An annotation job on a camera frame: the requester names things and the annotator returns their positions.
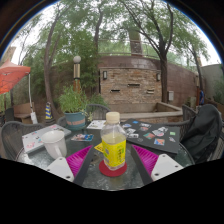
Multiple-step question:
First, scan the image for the wooden bench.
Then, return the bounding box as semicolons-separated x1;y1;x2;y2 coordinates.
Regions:
13;101;36;123

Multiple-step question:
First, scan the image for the green plant in blue pot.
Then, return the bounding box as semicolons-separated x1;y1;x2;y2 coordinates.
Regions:
58;85;91;130

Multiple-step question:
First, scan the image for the dark patio chair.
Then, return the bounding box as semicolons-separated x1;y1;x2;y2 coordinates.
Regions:
0;107;16;124

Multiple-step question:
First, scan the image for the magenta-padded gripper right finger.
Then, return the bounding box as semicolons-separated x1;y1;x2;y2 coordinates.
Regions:
129;144;184;187

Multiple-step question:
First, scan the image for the yellow card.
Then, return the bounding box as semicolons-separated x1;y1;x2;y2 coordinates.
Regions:
93;142;105;154

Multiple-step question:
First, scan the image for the small colourful card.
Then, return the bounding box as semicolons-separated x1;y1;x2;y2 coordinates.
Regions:
70;133;95;142

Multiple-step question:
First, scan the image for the white printed paper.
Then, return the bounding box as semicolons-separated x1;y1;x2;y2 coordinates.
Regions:
86;119;108;130

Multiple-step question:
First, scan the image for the orange patio umbrella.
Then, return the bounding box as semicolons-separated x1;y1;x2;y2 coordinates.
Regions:
0;59;32;95

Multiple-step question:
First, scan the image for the flat round red coaster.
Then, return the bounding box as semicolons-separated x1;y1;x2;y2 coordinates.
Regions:
98;159;128;178

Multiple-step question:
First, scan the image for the white ceramic mug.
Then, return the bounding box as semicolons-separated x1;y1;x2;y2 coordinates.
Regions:
41;129;68;160

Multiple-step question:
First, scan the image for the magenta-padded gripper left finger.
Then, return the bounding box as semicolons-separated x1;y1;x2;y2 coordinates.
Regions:
45;144;96;187

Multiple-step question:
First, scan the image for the blue and yellow striped cone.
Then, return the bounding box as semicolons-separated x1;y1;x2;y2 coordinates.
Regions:
44;101;53;120

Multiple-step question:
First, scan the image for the silver laptop with stickers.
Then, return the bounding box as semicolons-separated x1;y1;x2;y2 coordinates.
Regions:
21;123;72;154

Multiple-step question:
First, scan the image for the clear bottle with yellow label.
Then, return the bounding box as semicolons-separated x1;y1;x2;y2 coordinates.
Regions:
100;111;128;171

